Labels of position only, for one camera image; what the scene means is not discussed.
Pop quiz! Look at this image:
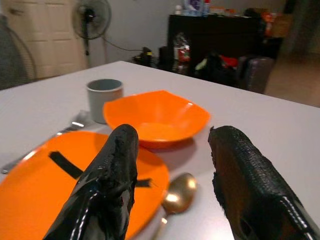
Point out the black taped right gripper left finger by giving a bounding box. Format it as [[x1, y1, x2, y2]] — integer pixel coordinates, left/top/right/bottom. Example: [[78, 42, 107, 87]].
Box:
[[42, 123, 140, 240]]

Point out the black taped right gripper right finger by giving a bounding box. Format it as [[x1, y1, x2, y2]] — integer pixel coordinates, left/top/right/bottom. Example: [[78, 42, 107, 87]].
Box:
[[208, 125, 320, 240]]

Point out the black tape cross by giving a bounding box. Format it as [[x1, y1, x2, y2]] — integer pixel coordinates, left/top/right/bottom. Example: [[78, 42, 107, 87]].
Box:
[[48, 150, 154, 188]]

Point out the gold metal spoon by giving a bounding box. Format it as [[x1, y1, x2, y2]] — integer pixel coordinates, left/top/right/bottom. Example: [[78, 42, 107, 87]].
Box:
[[149, 172, 198, 240]]

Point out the orange plastic plate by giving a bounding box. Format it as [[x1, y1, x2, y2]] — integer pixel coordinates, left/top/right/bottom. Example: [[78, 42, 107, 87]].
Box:
[[0, 131, 170, 240]]

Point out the silver metal fork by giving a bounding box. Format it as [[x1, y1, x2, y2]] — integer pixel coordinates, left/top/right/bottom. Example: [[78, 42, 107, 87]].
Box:
[[0, 110, 95, 175]]

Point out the orange plastic bowl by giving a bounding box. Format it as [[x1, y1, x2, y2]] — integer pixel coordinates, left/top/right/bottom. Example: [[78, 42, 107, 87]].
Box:
[[102, 89, 211, 150]]

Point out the grey ceramic cup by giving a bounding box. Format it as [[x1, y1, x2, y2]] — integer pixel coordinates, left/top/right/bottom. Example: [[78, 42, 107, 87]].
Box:
[[86, 78, 124, 125]]

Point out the grey suitcase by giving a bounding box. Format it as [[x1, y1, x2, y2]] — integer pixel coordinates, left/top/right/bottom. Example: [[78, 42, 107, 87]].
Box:
[[237, 55, 275, 95]]

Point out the clear bag with red items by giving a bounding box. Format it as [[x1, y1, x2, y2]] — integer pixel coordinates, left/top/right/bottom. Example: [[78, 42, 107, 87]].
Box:
[[173, 32, 192, 64]]

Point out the black cabinet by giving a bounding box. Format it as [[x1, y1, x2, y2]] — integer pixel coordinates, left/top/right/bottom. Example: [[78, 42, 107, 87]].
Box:
[[166, 13, 266, 76]]

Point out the grey chair back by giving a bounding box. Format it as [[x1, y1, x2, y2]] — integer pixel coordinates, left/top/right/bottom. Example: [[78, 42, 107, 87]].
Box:
[[0, 14, 36, 91]]

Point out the brown cardboard box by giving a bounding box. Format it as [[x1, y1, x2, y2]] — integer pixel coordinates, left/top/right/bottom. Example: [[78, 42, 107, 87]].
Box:
[[271, 13, 294, 38]]

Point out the white panelled door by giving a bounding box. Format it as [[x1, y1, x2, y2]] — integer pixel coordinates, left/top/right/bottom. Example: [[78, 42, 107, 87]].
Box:
[[1, 0, 87, 80]]

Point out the black standing fan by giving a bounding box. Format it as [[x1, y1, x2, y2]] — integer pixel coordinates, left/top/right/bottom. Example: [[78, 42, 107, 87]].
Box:
[[71, 0, 112, 57]]

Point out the black bag with green strap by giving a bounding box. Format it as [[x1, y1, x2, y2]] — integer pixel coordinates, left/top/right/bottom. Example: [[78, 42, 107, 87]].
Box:
[[194, 52, 240, 87]]

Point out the black fan power cable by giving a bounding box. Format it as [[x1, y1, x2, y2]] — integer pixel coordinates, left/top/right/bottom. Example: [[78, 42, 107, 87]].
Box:
[[101, 36, 146, 66]]

